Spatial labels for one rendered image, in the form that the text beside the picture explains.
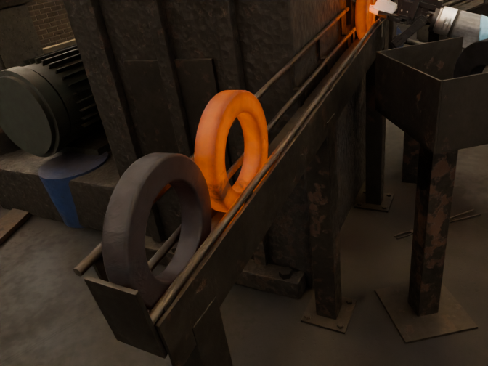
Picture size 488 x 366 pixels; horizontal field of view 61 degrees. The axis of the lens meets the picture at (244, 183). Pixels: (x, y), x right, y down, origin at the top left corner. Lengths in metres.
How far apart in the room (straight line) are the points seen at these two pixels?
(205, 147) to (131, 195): 0.16
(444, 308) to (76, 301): 1.17
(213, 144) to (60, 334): 1.05
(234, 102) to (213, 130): 0.06
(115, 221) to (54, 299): 1.20
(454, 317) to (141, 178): 1.05
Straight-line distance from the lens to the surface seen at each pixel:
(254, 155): 0.69
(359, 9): 1.37
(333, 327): 1.26
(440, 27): 1.38
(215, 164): 0.55
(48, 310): 1.60
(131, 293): 0.45
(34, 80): 1.84
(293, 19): 1.00
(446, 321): 1.31
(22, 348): 1.52
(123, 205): 0.44
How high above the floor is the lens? 0.95
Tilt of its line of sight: 29 degrees down
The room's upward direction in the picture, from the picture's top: 9 degrees counter-clockwise
